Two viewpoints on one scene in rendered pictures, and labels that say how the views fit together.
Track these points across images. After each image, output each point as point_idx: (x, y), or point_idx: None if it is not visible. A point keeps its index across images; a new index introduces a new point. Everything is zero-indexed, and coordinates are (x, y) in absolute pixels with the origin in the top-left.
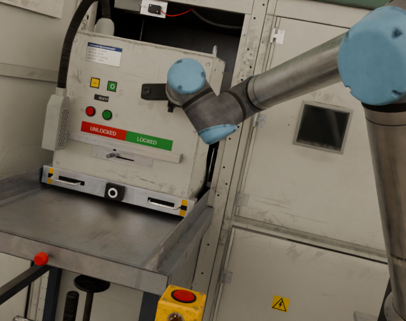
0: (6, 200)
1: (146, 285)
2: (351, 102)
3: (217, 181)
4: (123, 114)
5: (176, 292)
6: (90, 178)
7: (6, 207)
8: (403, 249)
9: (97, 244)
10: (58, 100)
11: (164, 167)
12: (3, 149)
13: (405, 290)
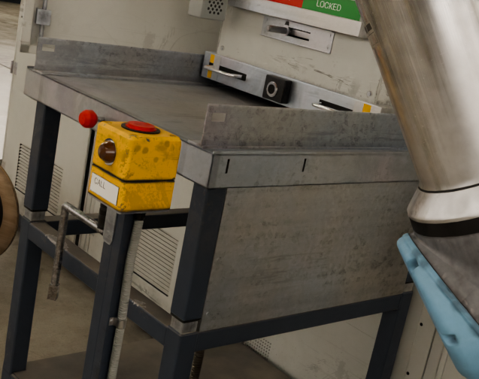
0: (125, 77)
1: (189, 168)
2: None
3: None
4: None
5: (133, 121)
6: (253, 68)
7: (115, 81)
8: (358, 4)
9: (169, 119)
10: None
11: (347, 49)
12: (173, 33)
13: (393, 108)
